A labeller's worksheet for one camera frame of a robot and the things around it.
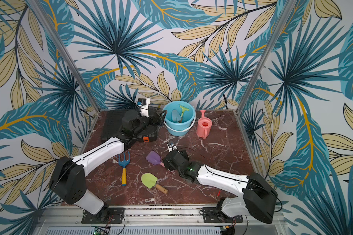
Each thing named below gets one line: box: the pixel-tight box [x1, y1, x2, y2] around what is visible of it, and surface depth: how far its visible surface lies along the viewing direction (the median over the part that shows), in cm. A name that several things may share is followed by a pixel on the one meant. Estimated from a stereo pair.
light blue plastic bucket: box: [162, 100, 197, 137], surface depth 102 cm
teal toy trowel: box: [171, 108, 182, 124], surface depth 107 cm
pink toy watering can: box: [196, 109, 213, 140], surface depth 100 cm
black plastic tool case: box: [100, 105, 168, 143], surface depth 69 cm
